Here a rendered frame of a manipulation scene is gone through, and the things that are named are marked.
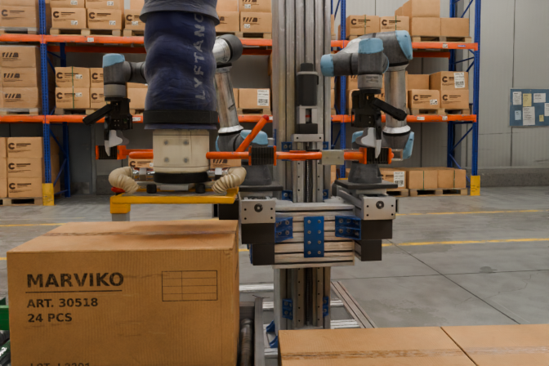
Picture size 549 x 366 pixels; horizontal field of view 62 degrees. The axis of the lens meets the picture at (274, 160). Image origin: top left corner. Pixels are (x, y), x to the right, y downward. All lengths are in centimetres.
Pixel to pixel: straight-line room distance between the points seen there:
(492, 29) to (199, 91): 1079
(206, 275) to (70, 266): 36
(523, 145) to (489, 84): 166
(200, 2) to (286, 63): 85
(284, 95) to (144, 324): 121
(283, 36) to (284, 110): 34
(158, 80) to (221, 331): 72
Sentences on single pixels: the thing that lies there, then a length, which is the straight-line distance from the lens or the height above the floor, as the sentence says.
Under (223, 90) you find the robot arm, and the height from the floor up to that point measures 144.
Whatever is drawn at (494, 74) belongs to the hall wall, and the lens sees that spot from 1175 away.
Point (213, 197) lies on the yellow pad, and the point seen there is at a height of 108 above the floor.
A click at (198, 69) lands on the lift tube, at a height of 144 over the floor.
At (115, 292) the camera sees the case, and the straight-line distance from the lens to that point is 134.
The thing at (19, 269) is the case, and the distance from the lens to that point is 141.
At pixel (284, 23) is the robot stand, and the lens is 219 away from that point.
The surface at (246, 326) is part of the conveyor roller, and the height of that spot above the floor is 55.
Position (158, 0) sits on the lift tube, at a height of 163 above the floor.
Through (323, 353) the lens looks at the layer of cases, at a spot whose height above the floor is 54.
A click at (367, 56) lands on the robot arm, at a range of 143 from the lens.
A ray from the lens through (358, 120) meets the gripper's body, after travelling 142.
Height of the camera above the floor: 126
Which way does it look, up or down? 3 degrees down
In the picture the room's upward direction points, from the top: straight up
